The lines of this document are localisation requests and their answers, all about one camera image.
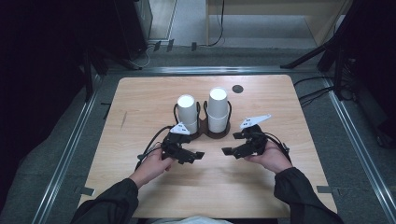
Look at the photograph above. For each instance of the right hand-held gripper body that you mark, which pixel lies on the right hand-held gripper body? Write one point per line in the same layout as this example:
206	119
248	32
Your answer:
257	141

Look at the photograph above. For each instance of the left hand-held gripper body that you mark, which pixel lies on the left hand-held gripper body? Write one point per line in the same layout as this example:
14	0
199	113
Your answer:
169	149

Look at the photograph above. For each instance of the dark double cup holder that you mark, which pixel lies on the dark double cup holder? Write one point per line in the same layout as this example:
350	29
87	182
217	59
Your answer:
203	127

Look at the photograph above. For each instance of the person's right hand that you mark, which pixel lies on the person's right hand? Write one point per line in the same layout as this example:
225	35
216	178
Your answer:
274	158

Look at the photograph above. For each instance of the person's left hand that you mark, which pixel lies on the person's left hand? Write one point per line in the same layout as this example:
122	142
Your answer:
151	168

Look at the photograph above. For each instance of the white paper cup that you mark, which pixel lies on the white paper cup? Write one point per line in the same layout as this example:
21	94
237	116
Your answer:
218	101
218	123
193	127
186	109

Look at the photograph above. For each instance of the black round table grommet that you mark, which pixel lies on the black round table grommet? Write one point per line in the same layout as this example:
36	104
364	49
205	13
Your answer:
237	89

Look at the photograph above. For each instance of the person's white clothing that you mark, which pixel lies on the person's white clothing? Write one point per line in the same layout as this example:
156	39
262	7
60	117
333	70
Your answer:
193	220

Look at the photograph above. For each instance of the grey tape strip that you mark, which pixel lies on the grey tape strip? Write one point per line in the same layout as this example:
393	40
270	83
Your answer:
323	189
85	191

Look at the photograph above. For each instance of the black metal stand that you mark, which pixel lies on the black metal stand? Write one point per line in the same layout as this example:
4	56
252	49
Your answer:
88	74

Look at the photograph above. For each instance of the black tripod stand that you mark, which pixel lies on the black tripod stand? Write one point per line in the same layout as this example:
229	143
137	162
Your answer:
333	46

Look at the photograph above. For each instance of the black cabinet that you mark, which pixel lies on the black cabinet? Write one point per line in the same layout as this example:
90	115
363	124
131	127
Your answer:
130	28

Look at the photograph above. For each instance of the light wooden shelf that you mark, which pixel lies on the light wooden shelf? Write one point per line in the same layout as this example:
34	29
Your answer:
320	21

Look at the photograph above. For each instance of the metal floor rail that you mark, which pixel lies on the metal floor rail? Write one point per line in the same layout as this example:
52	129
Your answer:
65	161
214	70
358	146

